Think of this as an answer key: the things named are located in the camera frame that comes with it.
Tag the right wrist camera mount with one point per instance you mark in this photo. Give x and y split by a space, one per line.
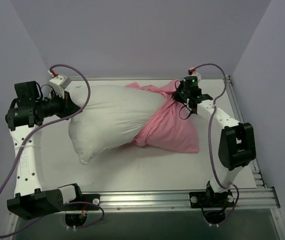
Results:
193 78

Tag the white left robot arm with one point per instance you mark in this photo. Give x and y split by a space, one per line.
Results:
25 118

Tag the white pillow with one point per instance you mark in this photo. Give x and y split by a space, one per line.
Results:
112 116

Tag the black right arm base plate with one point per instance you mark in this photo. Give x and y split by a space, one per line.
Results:
198 199

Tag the pink rose-print pillowcase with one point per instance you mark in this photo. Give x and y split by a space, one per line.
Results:
166 129

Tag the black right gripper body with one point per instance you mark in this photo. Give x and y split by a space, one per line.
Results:
180 95

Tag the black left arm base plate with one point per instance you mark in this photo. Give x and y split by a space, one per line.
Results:
92 198

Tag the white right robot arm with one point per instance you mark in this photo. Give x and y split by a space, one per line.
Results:
237 146

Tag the front aluminium rail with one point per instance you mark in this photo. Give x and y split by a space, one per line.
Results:
142 200

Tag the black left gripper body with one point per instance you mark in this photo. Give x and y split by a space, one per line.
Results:
67 106

